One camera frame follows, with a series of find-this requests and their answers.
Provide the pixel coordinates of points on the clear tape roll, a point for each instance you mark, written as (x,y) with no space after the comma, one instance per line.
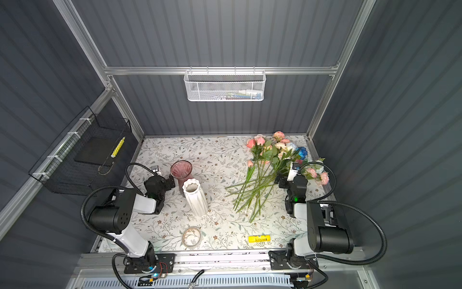
(192,237)

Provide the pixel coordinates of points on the yellow label tag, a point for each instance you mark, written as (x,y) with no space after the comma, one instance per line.
(259,239)

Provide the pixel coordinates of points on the floral table mat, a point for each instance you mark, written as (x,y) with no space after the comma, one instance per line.
(217,162)

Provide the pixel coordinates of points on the white ribbed ceramic vase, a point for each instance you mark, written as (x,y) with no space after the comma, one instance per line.
(195,197)

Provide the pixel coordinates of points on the white wire wall basket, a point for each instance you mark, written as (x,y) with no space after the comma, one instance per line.
(224,86)

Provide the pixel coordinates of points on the bunch of artificial flowers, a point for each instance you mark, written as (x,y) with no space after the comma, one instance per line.
(271,158)

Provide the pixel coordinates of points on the black notebook in basket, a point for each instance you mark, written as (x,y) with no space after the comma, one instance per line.
(96,151)

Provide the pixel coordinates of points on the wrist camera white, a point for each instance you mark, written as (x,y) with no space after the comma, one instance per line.
(155,170)
(293,171)

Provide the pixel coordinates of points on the black wire wall basket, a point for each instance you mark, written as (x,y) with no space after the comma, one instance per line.
(58,172)

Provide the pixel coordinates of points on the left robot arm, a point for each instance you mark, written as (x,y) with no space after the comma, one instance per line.
(112,220)

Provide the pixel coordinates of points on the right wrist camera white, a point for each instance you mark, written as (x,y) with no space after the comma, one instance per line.
(293,171)

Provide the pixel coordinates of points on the yellow marker pen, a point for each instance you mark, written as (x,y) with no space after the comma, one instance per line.
(117,148)

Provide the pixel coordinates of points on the purple glass vase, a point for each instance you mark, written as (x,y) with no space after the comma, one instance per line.
(181,171)

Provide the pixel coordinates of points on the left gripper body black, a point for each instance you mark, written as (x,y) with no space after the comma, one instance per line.
(168,182)

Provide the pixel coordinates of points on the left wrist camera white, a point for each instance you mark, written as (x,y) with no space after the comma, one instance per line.
(155,170)

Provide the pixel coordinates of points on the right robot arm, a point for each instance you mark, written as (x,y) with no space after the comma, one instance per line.
(326,229)

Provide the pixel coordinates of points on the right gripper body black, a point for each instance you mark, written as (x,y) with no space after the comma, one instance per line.
(286,182)

